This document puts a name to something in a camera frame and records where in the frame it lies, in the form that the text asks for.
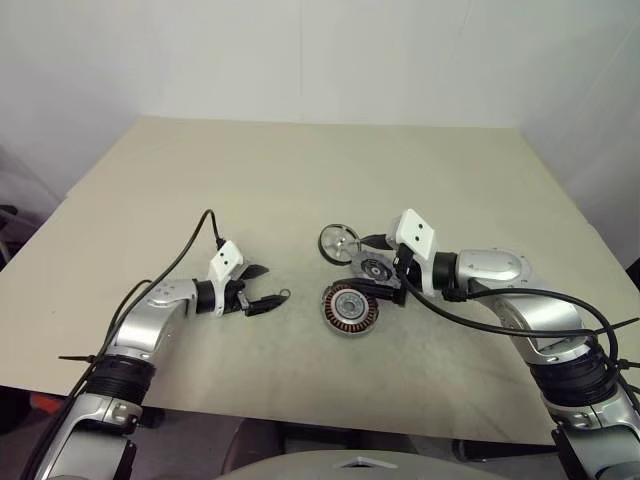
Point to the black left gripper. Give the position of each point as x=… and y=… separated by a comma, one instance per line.
x=236, y=297

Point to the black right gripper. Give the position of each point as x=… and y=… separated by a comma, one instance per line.
x=406, y=270

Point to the grey motor lid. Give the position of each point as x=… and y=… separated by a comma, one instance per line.
x=372, y=267

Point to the silver spoked rotor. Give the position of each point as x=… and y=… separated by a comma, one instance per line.
x=336, y=245

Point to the motor housing with copper windings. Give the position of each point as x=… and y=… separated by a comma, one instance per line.
x=350, y=307

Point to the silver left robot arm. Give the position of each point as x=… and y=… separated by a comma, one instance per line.
x=140, y=325

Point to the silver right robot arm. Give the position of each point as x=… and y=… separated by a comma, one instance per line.
x=545, y=320

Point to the black table foot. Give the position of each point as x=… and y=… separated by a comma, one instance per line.
x=154, y=417

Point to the grey robot torso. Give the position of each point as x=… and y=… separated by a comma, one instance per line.
x=325, y=467

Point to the red object under table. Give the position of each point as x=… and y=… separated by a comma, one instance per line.
x=47, y=404

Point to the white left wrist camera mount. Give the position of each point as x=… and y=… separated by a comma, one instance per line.
x=225, y=260

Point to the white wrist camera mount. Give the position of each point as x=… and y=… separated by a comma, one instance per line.
x=417, y=232
x=225, y=260

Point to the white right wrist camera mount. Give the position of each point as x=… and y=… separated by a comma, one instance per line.
x=417, y=232

